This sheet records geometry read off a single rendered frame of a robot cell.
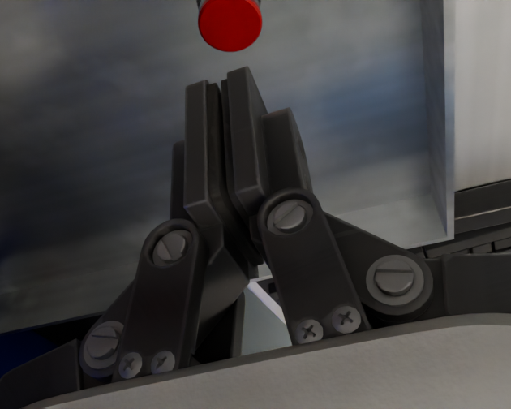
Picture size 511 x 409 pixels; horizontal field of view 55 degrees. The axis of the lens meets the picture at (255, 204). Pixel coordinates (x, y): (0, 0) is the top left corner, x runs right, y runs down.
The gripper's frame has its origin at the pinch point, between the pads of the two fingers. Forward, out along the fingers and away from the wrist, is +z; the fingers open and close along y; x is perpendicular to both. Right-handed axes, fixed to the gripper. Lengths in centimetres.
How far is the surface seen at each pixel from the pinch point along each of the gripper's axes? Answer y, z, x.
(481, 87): 9.7, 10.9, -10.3
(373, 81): 4.6, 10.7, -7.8
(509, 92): 11.1, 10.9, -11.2
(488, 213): 9.7, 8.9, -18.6
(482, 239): 12.3, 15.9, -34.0
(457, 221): 7.9, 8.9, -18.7
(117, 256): -14.2, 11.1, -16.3
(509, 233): 14.7, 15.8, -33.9
